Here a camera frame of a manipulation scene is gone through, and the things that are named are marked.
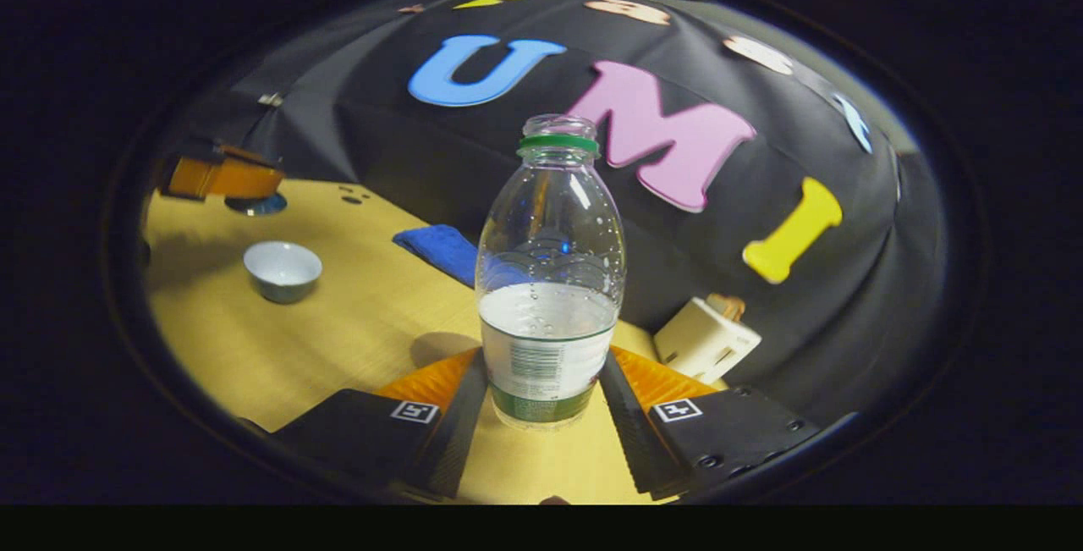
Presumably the white teacup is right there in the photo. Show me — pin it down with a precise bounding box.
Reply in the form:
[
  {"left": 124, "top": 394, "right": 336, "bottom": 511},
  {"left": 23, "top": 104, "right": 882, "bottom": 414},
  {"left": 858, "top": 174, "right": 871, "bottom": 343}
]
[{"left": 243, "top": 240, "right": 324, "bottom": 306}]

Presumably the blue teacup lid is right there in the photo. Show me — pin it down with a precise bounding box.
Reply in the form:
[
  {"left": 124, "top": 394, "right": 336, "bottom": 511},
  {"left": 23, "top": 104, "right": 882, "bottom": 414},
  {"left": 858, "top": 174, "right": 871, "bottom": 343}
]
[{"left": 224, "top": 193, "right": 289, "bottom": 217}]

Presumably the clear plastic water bottle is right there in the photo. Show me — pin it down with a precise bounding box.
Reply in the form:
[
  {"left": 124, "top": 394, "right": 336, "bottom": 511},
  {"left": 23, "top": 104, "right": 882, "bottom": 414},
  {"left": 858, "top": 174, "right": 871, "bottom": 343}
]
[{"left": 474, "top": 113, "right": 628, "bottom": 433}]

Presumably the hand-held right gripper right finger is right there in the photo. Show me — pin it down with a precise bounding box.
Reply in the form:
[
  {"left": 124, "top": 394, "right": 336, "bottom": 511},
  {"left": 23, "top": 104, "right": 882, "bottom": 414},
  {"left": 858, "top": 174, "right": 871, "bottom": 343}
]
[{"left": 598, "top": 344, "right": 822, "bottom": 502}]

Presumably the white toy toaster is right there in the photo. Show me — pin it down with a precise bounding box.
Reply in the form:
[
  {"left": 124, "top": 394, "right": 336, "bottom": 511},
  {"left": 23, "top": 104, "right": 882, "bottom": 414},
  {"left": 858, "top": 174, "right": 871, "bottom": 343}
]
[{"left": 652, "top": 295, "right": 762, "bottom": 386}]

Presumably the black backdrop cloth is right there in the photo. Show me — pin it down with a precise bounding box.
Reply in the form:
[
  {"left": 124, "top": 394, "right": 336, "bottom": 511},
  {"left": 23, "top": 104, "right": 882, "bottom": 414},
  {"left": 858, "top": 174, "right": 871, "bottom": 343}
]
[{"left": 182, "top": 0, "right": 923, "bottom": 429}]

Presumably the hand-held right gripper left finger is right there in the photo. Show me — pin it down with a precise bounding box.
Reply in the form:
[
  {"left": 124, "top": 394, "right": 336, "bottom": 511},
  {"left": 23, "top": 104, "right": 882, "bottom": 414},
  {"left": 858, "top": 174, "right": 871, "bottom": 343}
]
[{"left": 271, "top": 347, "right": 491, "bottom": 501}]

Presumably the blue cloth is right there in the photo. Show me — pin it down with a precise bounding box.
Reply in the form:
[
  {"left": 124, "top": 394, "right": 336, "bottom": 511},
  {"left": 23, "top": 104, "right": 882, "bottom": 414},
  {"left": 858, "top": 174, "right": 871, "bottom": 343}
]
[{"left": 392, "top": 224, "right": 589, "bottom": 291}]

